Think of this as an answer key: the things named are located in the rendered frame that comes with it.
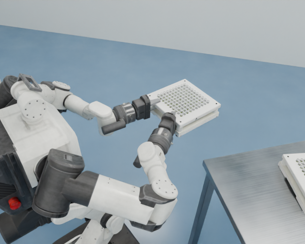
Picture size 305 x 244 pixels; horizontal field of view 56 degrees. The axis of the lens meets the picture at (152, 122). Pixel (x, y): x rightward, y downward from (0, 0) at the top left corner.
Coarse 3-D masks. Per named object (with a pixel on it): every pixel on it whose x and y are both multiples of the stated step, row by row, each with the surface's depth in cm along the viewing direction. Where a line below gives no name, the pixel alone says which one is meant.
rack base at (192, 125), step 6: (156, 108) 132; (156, 114) 130; (162, 114) 129; (210, 114) 131; (216, 114) 132; (198, 120) 128; (204, 120) 128; (186, 126) 124; (192, 126) 125; (180, 132) 121; (186, 132) 124
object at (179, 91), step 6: (174, 90) 134; (180, 90) 136; (186, 90) 135; (168, 96) 131; (174, 96) 131; (180, 96) 132; (186, 96) 131; (192, 96) 131; (174, 102) 128; (180, 102) 128; (186, 102) 128; (192, 102) 128; (198, 102) 128; (180, 108) 124; (186, 108) 125
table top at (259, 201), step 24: (288, 144) 138; (216, 168) 126; (240, 168) 126; (264, 168) 127; (216, 192) 120; (240, 192) 117; (264, 192) 118; (288, 192) 118; (240, 216) 109; (264, 216) 110; (288, 216) 110; (240, 240) 105; (264, 240) 103; (288, 240) 103
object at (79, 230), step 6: (78, 228) 180; (84, 228) 180; (126, 228) 179; (66, 234) 176; (72, 234) 176; (78, 234) 177; (114, 234) 175; (120, 234) 175; (126, 234) 175; (132, 234) 176; (60, 240) 174; (66, 240) 174; (114, 240) 172; (120, 240) 173; (126, 240) 173; (132, 240) 173
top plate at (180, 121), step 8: (184, 80) 142; (168, 88) 136; (192, 88) 137; (152, 96) 131; (208, 96) 133; (160, 104) 127; (200, 104) 129; (208, 104) 129; (216, 104) 129; (176, 112) 124; (192, 112) 124; (200, 112) 124; (208, 112) 126; (176, 120) 120; (184, 120) 120; (192, 120) 122
